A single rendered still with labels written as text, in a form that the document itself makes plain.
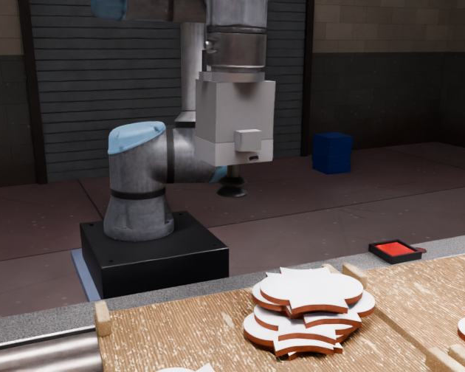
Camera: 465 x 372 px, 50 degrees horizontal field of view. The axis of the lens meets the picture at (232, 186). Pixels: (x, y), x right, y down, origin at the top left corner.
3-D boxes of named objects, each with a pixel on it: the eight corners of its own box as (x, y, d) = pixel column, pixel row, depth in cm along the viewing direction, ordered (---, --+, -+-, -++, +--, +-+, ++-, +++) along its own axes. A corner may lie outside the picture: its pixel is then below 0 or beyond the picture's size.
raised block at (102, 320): (94, 317, 76) (93, 301, 76) (107, 315, 77) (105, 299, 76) (98, 339, 71) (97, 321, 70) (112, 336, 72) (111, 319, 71)
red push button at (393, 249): (373, 252, 106) (373, 245, 106) (396, 247, 108) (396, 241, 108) (392, 263, 101) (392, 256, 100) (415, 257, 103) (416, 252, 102)
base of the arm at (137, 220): (96, 223, 113) (94, 180, 110) (160, 214, 120) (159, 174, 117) (114, 246, 100) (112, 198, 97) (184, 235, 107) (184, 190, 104)
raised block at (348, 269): (340, 276, 90) (341, 262, 89) (349, 275, 91) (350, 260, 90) (358, 291, 85) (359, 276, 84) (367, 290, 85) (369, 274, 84)
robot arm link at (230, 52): (277, 35, 61) (218, 32, 57) (276, 73, 62) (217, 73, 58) (247, 35, 67) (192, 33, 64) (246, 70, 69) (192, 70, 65)
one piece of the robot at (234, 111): (224, 50, 56) (221, 191, 60) (290, 52, 60) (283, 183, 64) (189, 49, 64) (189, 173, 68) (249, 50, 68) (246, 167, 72)
